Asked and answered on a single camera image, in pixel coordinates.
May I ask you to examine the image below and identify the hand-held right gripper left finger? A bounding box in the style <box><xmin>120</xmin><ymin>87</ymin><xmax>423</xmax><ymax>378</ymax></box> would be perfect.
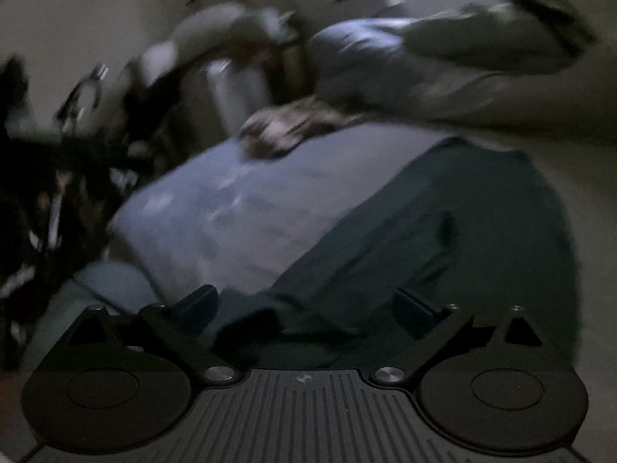
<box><xmin>48</xmin><ymin>284</ymin><xmax>237</xmax><ymax>387</ymax></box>

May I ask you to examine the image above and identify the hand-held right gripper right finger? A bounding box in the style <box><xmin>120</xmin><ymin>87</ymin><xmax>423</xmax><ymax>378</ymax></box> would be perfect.
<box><xmin>369</xmin><ymin>289</ymin><xmax>560</xmax><ymax>387</ymax></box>

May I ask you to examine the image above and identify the dark blue shirt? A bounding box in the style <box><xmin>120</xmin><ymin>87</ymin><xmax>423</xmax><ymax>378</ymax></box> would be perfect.
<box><xmin>212</xmin><ymin>137</ymin><xmax>579</xmax><ymax>372</ymax></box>

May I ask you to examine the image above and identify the dark clutter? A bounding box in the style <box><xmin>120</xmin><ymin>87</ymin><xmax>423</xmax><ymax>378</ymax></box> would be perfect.
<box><xmin>0</xmin><ymin>55</ymin><xmax>174</xmax><ymax>367</ymax></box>

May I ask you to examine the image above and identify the beige crumpled garment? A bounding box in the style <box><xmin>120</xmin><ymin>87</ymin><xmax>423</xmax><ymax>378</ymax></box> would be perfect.
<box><xmin>238</xmin><ymin>96</ymin><xmax>360</xmax><ymax>161</ymax></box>

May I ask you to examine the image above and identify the blue-grey quilt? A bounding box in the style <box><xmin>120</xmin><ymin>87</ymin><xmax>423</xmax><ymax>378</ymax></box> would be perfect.
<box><xmin>306</xmin><ymin>0</ymin><xmax>598</xmax><ymax>114</ymax></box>

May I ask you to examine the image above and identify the white bundled bedding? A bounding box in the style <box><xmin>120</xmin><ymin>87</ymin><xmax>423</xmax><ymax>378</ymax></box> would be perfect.
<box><xmin>140</xmin><ymin>2</ymin><xmax>295</xmax><ymax>85</ymax></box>

